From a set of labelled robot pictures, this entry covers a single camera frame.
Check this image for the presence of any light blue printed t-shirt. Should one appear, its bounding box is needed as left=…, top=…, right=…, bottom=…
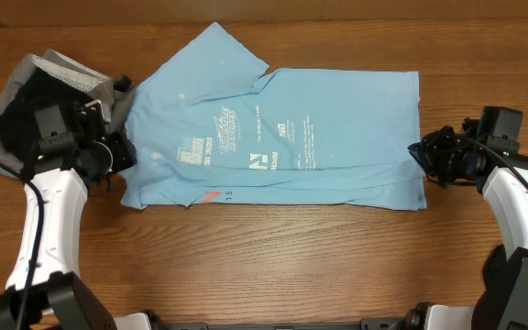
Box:
left=122, top=24, right=426, bottom=211

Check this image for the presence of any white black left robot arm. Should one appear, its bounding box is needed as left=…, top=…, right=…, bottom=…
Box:
left=0, top=100, right=157, bottom=330

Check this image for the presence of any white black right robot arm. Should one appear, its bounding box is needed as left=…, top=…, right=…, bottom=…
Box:
left=391, top=106, right=528, bottom=330

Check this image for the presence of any grey folded garment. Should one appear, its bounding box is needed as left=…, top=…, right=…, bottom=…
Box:
left=0, top=49, right=137, bottom=181

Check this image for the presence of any dark folded garment in pile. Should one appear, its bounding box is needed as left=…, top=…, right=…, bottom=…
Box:
left=0, top=69, right=93, bottom=162

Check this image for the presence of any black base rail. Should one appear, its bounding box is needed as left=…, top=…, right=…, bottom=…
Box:
left=151, top=317, right=404, bottom=330

